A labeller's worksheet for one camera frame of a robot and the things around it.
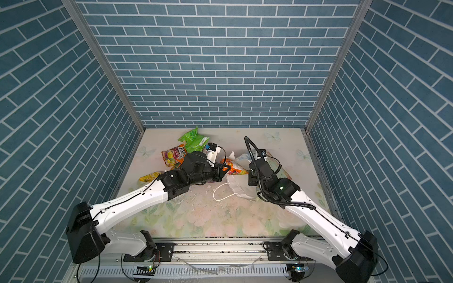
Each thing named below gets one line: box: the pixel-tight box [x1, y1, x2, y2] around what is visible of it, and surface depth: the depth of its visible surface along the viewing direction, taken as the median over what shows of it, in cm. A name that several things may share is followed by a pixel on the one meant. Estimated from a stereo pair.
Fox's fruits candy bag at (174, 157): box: [161, 143, 188, 169], surface depth 104 cm
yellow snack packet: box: [138, 171, 162, 183], surface depth 91 cm
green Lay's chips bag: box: [177, 125, 210, 154], surface depth 106 cm
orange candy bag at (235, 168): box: [220, 158, 249, 176], surface depth 76 cm
